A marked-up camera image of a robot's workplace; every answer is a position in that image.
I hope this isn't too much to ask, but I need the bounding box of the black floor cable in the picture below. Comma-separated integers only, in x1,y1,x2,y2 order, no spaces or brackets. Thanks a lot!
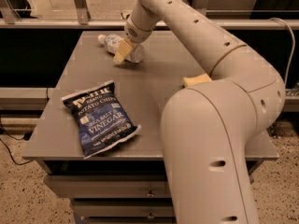
0,115,35,167

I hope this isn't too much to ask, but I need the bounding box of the drawer with knob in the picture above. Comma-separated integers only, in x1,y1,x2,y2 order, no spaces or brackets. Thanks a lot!
44,175,171,199
71,199,175,218

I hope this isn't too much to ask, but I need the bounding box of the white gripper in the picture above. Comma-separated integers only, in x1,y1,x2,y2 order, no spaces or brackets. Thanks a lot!
113,14,154,64

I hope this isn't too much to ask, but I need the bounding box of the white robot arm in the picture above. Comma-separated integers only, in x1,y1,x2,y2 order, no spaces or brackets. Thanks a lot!
116,0,285,224

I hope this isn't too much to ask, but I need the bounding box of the metal window frame rail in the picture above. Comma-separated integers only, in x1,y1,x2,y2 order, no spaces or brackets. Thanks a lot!
0,0,272,30

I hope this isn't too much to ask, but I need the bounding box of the yellow sponge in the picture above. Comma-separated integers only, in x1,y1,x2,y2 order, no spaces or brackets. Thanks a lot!
183,74,211,87

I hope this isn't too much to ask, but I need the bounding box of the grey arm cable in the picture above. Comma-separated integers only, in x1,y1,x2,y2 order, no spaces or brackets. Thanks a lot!
269,17,296,87

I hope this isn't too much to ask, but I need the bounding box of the top drawer with knob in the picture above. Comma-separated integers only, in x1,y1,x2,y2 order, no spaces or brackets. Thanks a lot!
44,175,171,199

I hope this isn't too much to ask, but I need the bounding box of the blue plastic water bottle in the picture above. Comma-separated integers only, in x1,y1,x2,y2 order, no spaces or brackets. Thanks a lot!
98,34,144,63

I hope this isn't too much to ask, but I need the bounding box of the grey drawer cabinet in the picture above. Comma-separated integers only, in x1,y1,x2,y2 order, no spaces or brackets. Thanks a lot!
23,31,285,224

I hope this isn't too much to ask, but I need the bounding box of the blue potato chips bag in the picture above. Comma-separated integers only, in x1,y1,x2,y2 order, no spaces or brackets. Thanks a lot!
62,80,141,159

